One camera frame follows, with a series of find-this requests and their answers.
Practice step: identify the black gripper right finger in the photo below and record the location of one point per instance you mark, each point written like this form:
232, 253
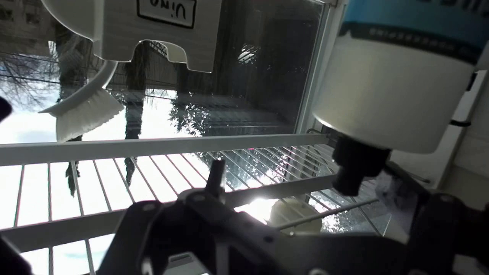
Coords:
452, 239

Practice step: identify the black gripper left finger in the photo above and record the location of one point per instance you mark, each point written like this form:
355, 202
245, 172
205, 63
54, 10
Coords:
203, 234

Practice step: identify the white bottle blue label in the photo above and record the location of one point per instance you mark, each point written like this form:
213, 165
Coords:
397, 86

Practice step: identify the white carton brush holder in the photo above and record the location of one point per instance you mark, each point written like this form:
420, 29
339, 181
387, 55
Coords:
157, 36

